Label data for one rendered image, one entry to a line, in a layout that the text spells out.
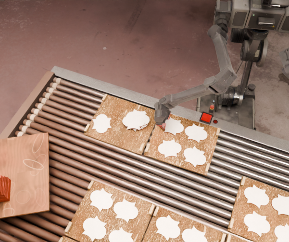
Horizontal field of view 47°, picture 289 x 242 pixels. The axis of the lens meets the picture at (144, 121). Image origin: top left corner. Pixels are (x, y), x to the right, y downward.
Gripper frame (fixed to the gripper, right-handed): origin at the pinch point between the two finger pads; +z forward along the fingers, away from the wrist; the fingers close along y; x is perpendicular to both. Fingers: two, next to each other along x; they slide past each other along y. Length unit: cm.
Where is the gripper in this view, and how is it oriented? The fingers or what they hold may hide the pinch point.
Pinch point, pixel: (165, 123)
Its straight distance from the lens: 220.1
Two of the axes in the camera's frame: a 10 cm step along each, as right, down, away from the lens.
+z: 2.7, 6.0, 7.5
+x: 9.0, 1.3, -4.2
